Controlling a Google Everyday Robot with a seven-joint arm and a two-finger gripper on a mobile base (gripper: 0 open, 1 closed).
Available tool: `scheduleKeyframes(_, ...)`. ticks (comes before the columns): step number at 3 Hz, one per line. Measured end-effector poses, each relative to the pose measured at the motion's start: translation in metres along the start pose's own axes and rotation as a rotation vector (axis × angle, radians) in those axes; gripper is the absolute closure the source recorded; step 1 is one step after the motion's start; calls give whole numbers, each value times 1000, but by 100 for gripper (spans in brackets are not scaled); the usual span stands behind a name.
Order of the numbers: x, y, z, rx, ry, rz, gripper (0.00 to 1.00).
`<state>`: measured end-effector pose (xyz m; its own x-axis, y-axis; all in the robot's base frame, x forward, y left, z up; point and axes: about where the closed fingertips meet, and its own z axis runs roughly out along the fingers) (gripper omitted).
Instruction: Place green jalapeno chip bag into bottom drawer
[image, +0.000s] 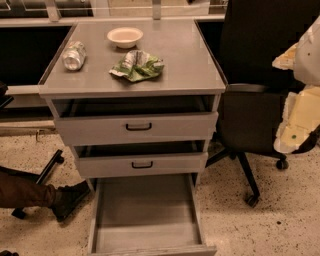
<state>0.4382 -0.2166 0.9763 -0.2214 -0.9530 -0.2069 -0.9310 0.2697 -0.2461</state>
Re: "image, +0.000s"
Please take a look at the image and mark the white paper bowl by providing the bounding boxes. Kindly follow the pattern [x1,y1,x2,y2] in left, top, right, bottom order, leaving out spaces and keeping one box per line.
[107,27,143,49]

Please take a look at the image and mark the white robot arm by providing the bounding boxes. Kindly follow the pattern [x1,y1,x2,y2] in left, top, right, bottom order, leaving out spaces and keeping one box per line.
[272,17,320,153]

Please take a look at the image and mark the crushed silver can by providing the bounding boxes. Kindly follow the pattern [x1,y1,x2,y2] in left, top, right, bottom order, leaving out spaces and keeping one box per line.
[62,41,86,71]

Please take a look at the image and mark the grey drawer cabinet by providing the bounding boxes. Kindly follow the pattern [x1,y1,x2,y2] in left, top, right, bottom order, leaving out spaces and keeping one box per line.
[37,18,229,194]

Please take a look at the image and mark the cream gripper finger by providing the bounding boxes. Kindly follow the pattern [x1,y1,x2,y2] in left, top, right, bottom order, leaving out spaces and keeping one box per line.
[273,86,320,154]
[272,43,297,70]

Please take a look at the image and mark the green jalapeno chip bag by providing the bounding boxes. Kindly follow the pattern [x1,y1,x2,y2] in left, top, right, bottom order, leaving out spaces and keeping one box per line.
[109,50,164,82]

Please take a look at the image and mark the black office chair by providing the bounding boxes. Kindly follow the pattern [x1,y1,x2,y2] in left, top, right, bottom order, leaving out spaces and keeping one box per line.
[199,0,320,206]

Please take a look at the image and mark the bottom grey open drawer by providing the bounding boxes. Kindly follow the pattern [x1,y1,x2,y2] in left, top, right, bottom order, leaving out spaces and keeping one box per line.
[88,174,217,256]

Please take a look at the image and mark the middle grey drawer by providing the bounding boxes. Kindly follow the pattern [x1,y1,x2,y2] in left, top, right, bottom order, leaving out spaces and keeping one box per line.
[75,152,208,178]

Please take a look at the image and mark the black shoe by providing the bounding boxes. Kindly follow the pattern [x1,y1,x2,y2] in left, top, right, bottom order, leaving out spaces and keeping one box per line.
[50,181,90,222]

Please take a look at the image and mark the top grey drawer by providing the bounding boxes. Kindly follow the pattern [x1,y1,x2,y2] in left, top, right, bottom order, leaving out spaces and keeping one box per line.
[55,112,218,146]

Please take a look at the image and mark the person's brown trouser leg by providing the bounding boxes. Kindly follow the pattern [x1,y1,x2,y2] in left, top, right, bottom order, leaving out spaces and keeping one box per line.
[0,166,56,208]

